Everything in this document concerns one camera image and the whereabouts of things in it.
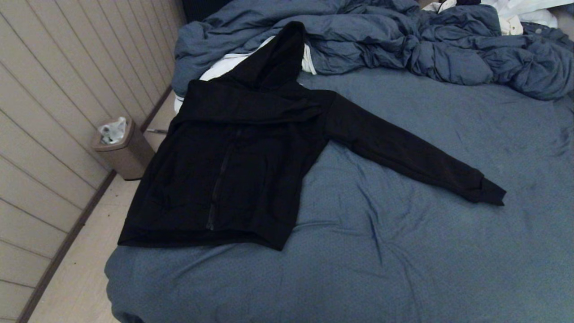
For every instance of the black zip hoodie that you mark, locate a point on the black zip hoodie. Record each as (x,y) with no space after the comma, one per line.
(233,157)

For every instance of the white garment with dark trim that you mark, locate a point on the white garment with dark trim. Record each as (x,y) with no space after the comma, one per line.
(224,65)

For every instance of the blue bed sheet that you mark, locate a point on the blue bed sheet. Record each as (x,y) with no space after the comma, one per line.
(403,246)

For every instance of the crumpled blue duvet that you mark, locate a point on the crumpled blue duvet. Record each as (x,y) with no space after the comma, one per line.
(381,40)

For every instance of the beige trash bin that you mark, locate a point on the beige trash bin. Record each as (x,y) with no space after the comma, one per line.
(128,157)

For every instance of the dark headboard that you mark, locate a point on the dark headboard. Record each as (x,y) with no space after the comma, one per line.
(202,9)

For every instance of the white plastic bin bag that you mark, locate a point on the white plastic bin bag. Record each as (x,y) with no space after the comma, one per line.
(113,131)

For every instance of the cream crumpled garment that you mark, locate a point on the cream crumpled garment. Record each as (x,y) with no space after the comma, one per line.
(509,24)

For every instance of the white pillow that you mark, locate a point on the white pillow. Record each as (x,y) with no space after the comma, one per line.
(533,11)

